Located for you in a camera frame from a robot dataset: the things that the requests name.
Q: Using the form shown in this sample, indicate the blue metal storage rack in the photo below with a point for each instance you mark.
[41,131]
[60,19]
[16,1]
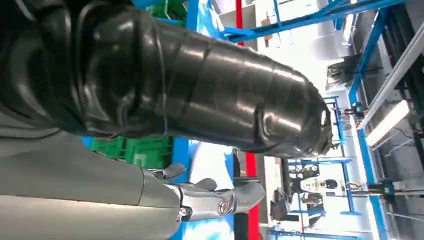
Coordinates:
[265,31]

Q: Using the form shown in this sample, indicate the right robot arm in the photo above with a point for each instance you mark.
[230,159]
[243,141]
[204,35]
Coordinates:
[39,66]

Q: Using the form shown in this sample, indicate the green plastic crate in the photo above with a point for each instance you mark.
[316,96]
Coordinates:
[149,152]
[107,149]
[165,10]

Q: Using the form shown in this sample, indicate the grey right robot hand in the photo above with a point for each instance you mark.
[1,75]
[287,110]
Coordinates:
[215,92]

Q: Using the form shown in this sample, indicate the blue metal shelf cart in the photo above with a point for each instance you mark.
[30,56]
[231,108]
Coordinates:
[180,155]

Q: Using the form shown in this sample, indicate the long ceiling light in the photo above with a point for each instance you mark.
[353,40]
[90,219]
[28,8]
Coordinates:
[387,122]

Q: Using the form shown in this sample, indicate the white humanoid robot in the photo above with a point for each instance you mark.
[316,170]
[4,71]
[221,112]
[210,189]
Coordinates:
[314,185]

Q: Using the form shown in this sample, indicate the blue metal frame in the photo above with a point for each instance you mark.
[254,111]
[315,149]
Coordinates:
[344,172]

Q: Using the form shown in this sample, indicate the blue steel column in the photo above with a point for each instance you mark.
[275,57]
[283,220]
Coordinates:
[371,49]

